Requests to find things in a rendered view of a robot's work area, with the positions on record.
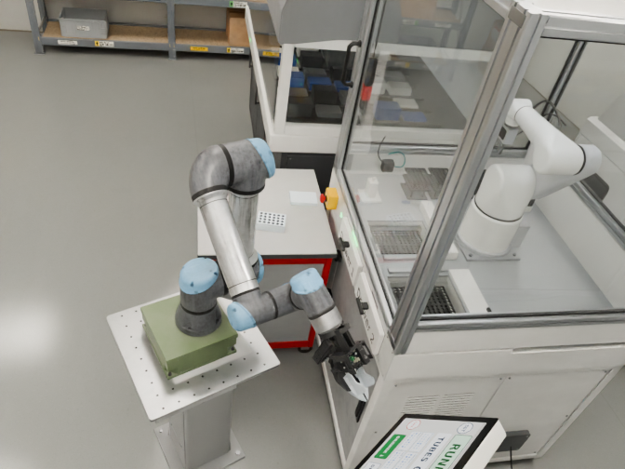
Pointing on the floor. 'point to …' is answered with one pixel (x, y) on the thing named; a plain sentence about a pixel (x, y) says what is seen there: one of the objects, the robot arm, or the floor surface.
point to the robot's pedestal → (204, 425)
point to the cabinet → (453, 393)
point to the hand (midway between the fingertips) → (362, 395)
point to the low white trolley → (287, 250)
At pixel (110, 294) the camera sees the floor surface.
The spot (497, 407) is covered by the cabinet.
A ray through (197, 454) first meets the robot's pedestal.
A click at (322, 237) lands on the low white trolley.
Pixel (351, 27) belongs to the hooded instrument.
